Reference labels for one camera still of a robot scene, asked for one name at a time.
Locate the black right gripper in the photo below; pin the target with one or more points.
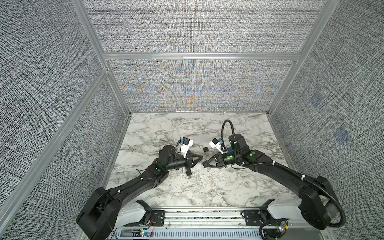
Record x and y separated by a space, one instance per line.
219 159

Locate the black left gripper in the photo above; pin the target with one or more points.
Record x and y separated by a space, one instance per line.
189 161

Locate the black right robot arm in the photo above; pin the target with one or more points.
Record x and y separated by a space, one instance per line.
319 205

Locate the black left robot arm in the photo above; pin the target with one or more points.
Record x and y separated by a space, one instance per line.
99 215

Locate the black padlock bottom left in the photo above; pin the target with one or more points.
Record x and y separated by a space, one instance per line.
189 174

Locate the green circuit board left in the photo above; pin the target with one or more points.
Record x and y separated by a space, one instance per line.
146 233

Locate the green circuit board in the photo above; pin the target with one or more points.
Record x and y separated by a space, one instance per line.
281 228
146 233

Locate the green circuit board right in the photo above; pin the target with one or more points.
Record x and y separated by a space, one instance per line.
281 228

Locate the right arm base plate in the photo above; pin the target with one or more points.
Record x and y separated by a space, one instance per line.
255 217

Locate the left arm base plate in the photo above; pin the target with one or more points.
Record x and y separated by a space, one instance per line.
156 216

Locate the aluminium front rail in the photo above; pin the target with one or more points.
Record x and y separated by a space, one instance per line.
210 224

